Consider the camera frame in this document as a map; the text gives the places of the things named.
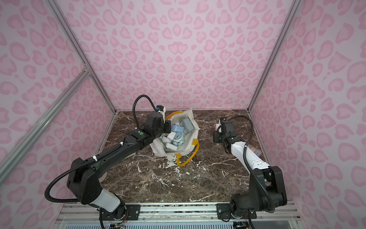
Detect white canvas bag yellow handles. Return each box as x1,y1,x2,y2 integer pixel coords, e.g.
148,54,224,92
150,109,200,167

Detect white rectangular digital clock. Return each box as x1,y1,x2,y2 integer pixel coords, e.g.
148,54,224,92
164,142,178,153

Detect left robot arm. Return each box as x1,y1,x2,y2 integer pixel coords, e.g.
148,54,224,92
67,112,171,219

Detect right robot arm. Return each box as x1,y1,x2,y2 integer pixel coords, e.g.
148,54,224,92
213,115,288,221

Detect blue round twin-bell clock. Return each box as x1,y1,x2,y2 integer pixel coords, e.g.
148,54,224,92
172,135,185,147

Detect grey blue square clock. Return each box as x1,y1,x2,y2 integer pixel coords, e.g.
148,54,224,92
180,117,195,135

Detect clear marker pack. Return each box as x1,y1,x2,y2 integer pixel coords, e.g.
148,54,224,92
248,145,262,157

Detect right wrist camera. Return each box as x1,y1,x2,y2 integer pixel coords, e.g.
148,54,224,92
215,117,226,134

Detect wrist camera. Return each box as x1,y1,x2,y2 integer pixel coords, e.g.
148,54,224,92
156,105,166,113
215,117,226,134

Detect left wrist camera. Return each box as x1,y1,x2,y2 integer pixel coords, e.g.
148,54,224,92
156,105,166,113

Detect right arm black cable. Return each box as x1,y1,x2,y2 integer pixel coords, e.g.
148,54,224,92
217,115,275,213

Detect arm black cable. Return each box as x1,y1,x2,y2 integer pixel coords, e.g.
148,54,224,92
217,115,275,213
44,94,158,204

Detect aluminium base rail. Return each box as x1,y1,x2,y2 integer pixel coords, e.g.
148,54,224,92
53,202,304,229

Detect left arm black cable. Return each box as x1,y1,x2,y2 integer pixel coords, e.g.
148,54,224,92
44,94,158,204

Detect left frame aluminium strut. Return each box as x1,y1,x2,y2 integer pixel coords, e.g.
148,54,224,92
1,67,90,184

